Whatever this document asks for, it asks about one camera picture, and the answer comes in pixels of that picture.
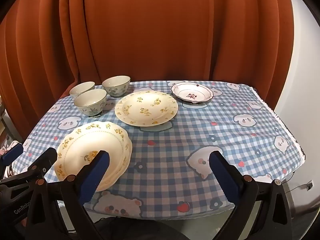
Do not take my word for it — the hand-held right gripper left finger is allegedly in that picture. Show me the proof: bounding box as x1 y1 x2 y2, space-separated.
25 150 111 240

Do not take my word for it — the green floral ceramic bowl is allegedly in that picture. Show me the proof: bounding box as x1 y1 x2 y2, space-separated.
69 81 96 100
102 76 131 98
74 89 107 117

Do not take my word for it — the blue checked bear tablecloth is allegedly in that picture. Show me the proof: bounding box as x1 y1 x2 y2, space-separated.
11 80 306 220

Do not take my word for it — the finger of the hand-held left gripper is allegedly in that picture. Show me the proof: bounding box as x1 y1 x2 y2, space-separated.
0 147 58 198
0 144 23 168

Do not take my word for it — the rust orange curtain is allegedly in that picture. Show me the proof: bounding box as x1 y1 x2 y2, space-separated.
0 0 294 140

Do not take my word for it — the round yellow floral plate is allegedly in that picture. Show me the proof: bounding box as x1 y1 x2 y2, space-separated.
114 91 179 127

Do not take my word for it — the red flower wavy-rim plate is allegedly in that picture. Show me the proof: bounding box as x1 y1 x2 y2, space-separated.
171 82 214 105

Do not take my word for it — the scalloped yellow floral plate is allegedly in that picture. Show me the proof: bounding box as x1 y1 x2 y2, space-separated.
54 121 129 185
96 130 133 192

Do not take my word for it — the thin black cable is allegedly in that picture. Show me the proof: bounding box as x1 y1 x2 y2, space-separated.
285 180 314 193

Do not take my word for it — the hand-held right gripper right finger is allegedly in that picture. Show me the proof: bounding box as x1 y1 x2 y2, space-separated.
209 151 294 240

